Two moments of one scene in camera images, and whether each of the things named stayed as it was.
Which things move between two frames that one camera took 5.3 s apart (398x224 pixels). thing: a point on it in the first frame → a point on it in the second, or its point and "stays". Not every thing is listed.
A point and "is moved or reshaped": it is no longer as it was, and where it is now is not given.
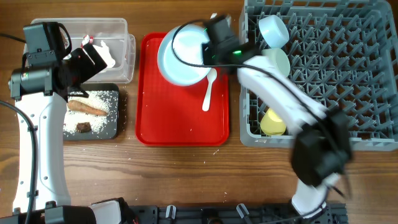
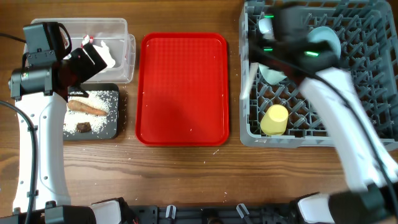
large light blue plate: x=188 y=42 → x=324 y=33
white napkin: x=104 y=51 stays
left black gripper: x=88 y=69 stays
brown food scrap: x=83 y=127 stays
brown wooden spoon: x=80 y=106 stays
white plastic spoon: x=211 y=76 is moved or reshaped
